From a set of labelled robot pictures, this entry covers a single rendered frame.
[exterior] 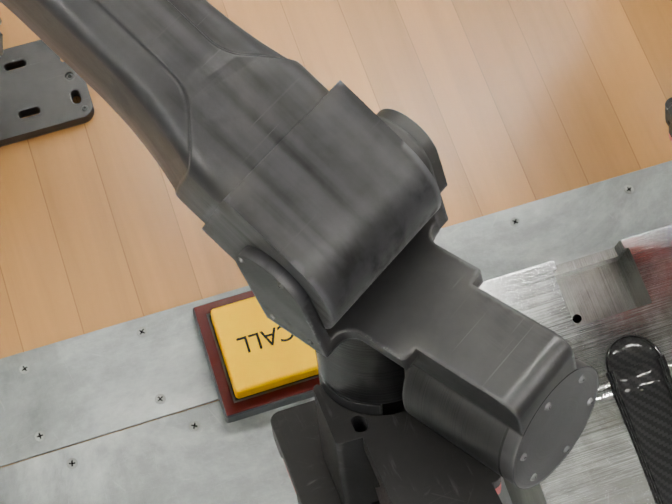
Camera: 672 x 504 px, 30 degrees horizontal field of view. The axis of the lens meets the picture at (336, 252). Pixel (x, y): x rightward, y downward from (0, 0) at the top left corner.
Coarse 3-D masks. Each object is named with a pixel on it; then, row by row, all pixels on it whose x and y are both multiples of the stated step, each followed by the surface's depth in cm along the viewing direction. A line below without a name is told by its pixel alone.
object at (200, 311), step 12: (228, 300) 85; (240, 300) 85; (204, 312) 84; (204, 324) 84; (204, 336) 84; (216, 348) 84; (216, 360) 83; (216, 372) 83; (300, 384) 83; (312, 384) 83; (228, 396) 83; (264, 396) 83; (276, 396) 83; (288, 396) 83; (228, 408) 82; (240, 408) 82; (252, 408) 83
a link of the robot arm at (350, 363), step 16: (336, 352) 54; (352, 352) 53; (368, 352) 53; (320, 368) 56; (336, 368) 55; (352, 368) 54; (368, 368) 54; (384, 368) 54; (400, 368) 54; (336, 384) 55; (352, 384) 55; (368, 384) 54; (384, 384) 54; (400, 384) 55; (352, 400) 56; (368, 400) 55; (384, 400) 55; (400, 400) 55
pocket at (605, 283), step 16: (592, 256) 82; (608, 256) 82; (624, 256) 82; (560, 272) 81; (576, 272) 82; (592, 272) 83; (608, 272) 83; (624, 272) 82; (560, 288) 82; (576, 288) 82; (592, 288) 82; (608, 288) 82; (624, 288) 82; (640, 288) 81; (576, 304) 82; (592, 304) 82; (608, 304) 82; (624, 304) 82; (640, 304) 81; (576, 320) 83; (592, 320) 82
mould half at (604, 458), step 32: (640, 256) 80; (480, 288) 79; (512, 288) 79; (544, 288) 79; (544, 320) 78; (608, 320) 79; (640, 320) 79; (576, 352) 78; (608, 384) 77; (608, 416) 77; (576, 448) 76; (608, 448) 76; (544, 480) 76; (576, 480) 76; (608, 480) 76; (640, 480) 76
